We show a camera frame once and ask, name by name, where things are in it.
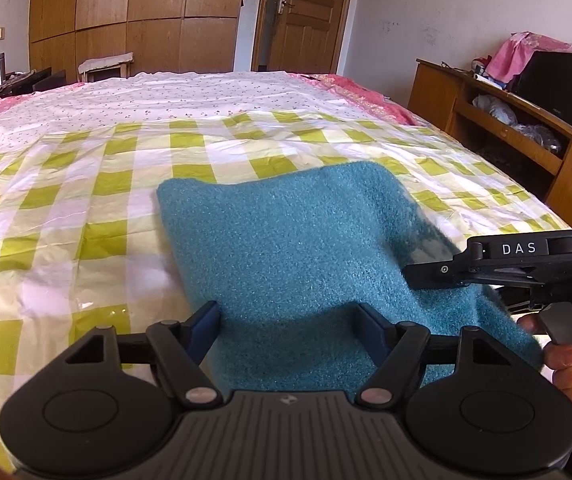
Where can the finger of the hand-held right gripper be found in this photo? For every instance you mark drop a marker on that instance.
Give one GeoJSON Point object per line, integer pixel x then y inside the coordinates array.
{"type": "Point", "coordinates": [433, 272]}

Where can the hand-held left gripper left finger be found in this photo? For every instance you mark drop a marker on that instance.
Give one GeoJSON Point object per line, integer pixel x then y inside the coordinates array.
{"type": "Point", "coordinates": [209, 325]}

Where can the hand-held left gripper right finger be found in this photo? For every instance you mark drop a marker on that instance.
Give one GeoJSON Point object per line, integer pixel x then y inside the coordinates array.
{"type": "Point", "coordinates": [367, 330]}

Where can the blue fuzzy towel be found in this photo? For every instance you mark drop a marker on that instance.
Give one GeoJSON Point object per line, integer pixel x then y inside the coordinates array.
{"type": "Point", "coordinates": [291, 250]}

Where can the person's right hand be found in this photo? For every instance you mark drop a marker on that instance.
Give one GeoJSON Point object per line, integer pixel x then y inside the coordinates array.
{"type": "Point", "coordinates": [563, 365]}

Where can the clear plastic bag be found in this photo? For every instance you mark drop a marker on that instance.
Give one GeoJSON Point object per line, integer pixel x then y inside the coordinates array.
{"type": "Point", "coordinates": [538, 136]}

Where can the white plastic bag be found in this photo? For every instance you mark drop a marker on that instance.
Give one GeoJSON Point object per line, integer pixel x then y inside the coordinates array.
{"type": "Point", "coordinates": [493, 109]}

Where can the black television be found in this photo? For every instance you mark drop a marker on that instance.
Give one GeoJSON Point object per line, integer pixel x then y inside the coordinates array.
{"type": "Point", "coordinates": [560, 85]}

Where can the wooden desk cabinet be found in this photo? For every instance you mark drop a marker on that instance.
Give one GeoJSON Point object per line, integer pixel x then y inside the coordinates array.
{"type": "Point", "coordinates": [430, 90]}

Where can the yellow-green checked sheet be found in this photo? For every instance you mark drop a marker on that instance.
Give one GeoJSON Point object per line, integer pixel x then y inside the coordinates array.
{"type": "Point", "coordinates": [66, 210]}

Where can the pink patterned bedspread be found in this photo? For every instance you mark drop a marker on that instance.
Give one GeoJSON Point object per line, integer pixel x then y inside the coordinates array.
{"type": "Point", "coordinates": [365, 97]}

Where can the pink draped cloth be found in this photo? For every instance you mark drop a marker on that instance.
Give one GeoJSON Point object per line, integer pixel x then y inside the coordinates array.
{"type": "Point", "coordinates": [520, 47]}

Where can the white floral bedsheet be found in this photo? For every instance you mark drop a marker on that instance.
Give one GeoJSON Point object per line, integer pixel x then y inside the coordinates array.
{"type": "Point", "coordinates": [166, 95]}

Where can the wooden door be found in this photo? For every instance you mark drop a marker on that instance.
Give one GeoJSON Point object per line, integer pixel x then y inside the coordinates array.
{"type": "Point", "coordinates": [311, 25]}

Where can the small cushioned stool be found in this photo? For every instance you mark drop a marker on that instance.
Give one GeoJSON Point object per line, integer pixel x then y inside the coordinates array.
{"type": "Point", "coordinates": [106, 62]}

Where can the dark nightstand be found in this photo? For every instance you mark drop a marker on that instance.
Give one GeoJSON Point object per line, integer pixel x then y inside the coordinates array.
{"type": "Point", "coordinates": [31, 80]}

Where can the wooden wardrobe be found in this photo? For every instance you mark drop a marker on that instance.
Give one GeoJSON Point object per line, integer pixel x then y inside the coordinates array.
{"type": "Point", "coordinates": [141, 0]}

